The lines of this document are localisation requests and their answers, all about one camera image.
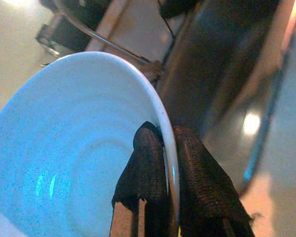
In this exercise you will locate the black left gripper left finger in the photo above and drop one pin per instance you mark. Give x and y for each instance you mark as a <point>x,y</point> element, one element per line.
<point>145,172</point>

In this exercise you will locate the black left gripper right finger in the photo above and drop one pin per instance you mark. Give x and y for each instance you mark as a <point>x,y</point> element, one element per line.
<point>202,185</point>

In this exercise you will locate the white ceramic bowl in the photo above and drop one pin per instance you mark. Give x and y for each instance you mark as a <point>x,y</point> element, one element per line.
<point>64,123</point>

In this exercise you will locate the steel fork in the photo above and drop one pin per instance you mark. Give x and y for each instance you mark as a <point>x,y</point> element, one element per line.
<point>118,47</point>

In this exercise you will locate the stainless steel sink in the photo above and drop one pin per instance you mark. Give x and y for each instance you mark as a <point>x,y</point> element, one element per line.
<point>212,74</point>

